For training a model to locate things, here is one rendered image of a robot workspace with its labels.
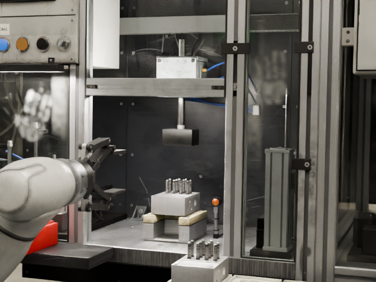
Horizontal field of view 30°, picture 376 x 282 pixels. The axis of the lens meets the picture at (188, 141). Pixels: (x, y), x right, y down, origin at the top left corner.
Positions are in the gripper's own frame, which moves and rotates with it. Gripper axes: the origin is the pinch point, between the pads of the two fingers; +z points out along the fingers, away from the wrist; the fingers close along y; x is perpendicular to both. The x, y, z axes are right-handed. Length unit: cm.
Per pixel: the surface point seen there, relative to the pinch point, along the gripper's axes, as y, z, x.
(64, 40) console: 30.5, 19.4, 23.4
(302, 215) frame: -10.1, 21.5, -37.5
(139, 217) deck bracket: -20, 62, 20
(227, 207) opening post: -9.5, 21.5, -19.6
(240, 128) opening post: 9.4, 21.4, -22.3
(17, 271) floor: -112, 313, 225
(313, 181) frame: -2.0, 21.5, -39.8
